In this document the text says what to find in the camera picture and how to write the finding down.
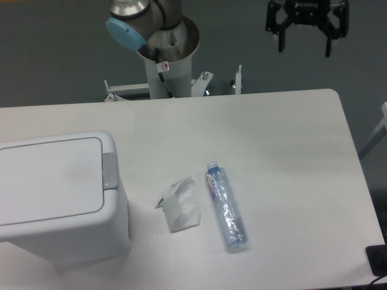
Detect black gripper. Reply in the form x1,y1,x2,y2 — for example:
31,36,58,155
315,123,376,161
265,0,350,57

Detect grey lid push button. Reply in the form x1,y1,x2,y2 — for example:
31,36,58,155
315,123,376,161
102,152,119,190

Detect white trash can lid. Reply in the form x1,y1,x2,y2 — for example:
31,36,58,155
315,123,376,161
1,138,104,225

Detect white trash can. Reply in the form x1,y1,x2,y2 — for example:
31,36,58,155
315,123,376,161
1,130,131,265

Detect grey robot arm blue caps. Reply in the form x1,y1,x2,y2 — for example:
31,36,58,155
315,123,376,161
106,1,350,57

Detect white stand leg at right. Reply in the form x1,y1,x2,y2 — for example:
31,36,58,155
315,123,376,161
358,102,386,160

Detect crumpled clear plastic wrapper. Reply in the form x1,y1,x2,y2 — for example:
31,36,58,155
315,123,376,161
155,175,201,233

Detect clear plastic water bottle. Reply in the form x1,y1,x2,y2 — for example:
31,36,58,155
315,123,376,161
205,162,249,253

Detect black device at table edge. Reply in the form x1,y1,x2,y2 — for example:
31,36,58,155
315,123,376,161
365,245,386,276

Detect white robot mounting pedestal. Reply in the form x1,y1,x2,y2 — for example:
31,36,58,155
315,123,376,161
137,16,200,83

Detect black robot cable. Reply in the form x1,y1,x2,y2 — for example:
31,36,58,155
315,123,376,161
154,47,175,99

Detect white metal base frame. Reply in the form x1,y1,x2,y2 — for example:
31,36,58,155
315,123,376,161
103,64,244,103

